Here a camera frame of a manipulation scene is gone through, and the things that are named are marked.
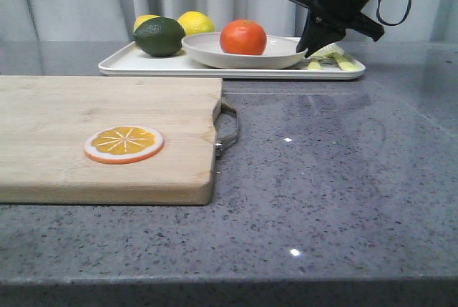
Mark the yellow plastic fork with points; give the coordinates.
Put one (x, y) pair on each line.
(333, 51)

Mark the orange mandarin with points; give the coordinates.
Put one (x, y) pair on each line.
(243, 36)

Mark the white rectangular tray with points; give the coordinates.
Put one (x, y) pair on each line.
(132, 61)

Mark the orange slice coaster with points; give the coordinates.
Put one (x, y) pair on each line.
(124, 144)

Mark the yellow plastic knife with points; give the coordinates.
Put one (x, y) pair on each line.
(314, 64)

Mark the dark green lime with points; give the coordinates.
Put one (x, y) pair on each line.
(159, 37)

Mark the yellow lemon behind lime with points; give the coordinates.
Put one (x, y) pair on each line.
(143, 20)

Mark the wooden cutting board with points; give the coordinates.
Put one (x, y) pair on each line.
(46, 120)

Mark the beige round plate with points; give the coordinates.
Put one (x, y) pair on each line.
(205, 48)

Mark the metal cutting board handle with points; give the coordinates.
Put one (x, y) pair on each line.
(227, 124)

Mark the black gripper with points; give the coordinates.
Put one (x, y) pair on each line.
(328, 20)

